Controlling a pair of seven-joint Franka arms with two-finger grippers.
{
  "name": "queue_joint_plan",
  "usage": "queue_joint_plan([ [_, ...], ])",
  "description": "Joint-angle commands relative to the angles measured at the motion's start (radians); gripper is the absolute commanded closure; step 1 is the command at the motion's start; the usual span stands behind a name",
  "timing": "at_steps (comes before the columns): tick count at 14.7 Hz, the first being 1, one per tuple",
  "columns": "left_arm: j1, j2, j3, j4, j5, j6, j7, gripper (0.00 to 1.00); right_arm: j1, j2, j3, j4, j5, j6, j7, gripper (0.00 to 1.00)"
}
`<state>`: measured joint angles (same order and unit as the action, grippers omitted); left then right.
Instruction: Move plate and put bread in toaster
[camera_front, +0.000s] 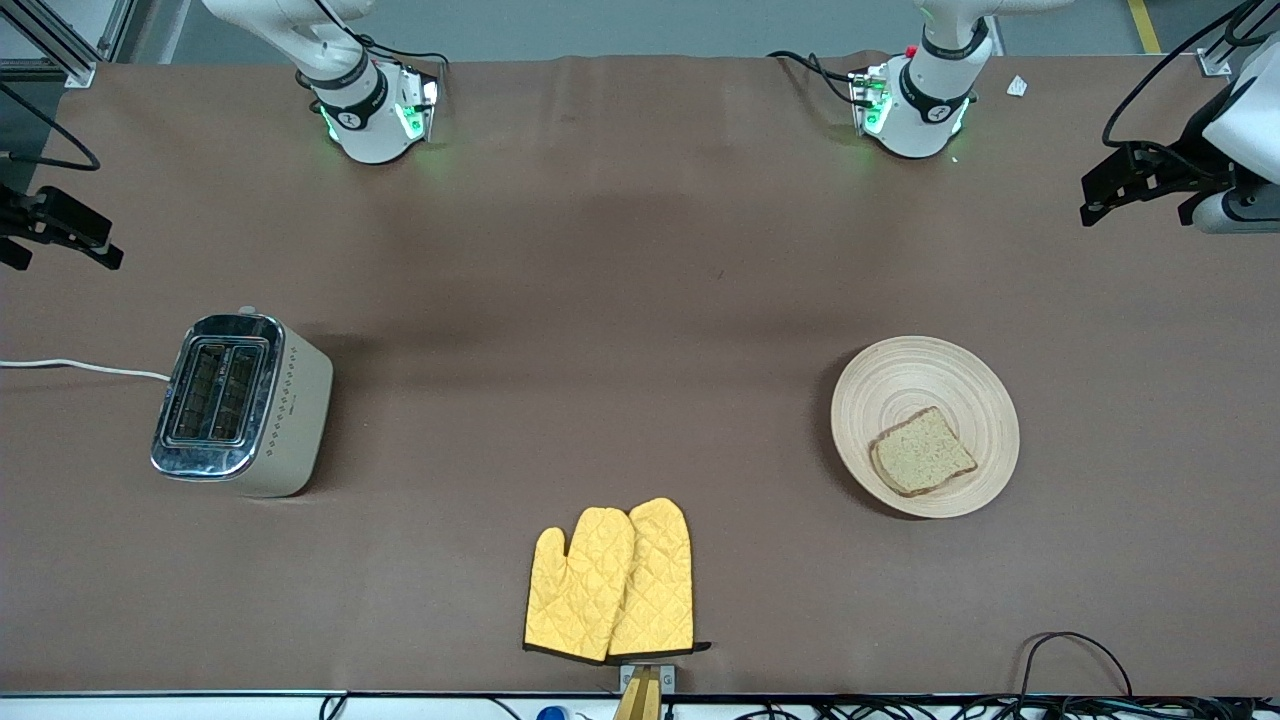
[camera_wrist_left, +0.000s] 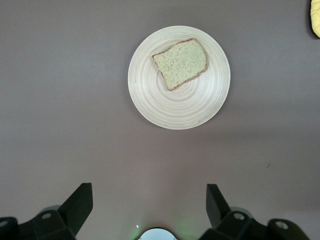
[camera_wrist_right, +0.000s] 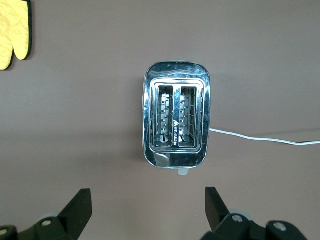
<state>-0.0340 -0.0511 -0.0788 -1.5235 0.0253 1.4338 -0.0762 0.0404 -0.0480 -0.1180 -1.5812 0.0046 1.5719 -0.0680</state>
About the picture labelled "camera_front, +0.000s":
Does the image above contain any round wooden plate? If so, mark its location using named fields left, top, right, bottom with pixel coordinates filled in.
left=830, top=336, right=1021, bottom=519

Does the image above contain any brown bread slice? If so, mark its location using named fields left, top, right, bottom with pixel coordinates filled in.
left=868, top=405, right=979, bottom=499

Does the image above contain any silver beige two-slot toaster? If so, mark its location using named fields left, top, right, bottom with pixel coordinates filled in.
left=150, top=305, right=334, bottom=499

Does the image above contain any brown table cover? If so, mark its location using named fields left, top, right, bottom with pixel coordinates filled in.
left=0, top=50, right=1280, bottom=698

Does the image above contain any yellow quilted oven mitt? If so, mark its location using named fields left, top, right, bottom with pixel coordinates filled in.
left=608, top=497, right=711, bottom=658
left=523, top=507, right=637, bottom=663

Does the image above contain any yellow wooden stick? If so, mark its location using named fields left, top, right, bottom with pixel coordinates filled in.
left=612, top=668, right=663, bottom=720

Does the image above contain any aluminium frame strut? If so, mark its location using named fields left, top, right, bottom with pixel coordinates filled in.
left=0, top=0, right=136, bottom=89
left=1195, top=0, right=1263, bottom=79

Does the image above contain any white toaster power cord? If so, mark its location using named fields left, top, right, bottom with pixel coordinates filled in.
left=0, top=358, right=173, bottom=383

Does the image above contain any black left arm base cable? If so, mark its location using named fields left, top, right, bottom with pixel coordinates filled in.
left=768, top=50, right=863, bottom=106

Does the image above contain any black arm base cable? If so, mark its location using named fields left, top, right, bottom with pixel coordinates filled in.
left=355, top=33, right=451, bottom=69
left=768, top=50, right=863, bottom=106

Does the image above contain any black right arm base cable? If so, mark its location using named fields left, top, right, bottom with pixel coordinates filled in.
left=355, top=33, right=451, bottom=69

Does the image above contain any black looped cable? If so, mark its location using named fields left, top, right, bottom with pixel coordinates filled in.
left=1015, top=631, right=1136, bottom=701

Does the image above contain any grey metal clamp bracket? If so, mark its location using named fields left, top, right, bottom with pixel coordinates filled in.
left=618, top=663, right=677, bottom=696

